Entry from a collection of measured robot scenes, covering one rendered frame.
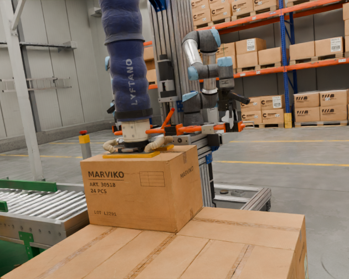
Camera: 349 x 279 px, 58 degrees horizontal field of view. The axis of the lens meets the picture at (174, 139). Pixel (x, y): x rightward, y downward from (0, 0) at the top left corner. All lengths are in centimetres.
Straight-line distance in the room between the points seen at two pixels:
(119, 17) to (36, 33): 1119
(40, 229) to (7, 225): 34
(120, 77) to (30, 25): 1119
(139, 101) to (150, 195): 53
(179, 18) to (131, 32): 73
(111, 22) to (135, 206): 102
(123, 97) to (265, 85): 869
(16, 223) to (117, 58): 129
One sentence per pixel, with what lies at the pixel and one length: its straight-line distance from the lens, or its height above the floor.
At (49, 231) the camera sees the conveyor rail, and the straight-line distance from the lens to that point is 215.
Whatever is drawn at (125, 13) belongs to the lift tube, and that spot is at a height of 174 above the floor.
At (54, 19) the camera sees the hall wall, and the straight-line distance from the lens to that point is 1357.
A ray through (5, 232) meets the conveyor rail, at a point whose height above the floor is 47.
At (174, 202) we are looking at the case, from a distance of 168.
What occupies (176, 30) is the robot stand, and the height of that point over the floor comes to 173.
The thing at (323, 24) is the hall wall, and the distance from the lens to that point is 999.
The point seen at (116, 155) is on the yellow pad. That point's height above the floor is 96.
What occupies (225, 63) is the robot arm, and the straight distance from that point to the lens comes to 163.
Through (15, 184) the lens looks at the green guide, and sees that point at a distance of 333.
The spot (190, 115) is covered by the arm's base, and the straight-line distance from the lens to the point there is 217.
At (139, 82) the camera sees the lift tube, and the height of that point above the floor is 136.
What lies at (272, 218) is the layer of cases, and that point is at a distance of 184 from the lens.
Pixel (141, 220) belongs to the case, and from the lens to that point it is 182.
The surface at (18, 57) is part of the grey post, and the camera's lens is 540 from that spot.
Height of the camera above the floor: 129
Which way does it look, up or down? 9 degrees down
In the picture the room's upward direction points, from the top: 7 degrees counter-clockwise
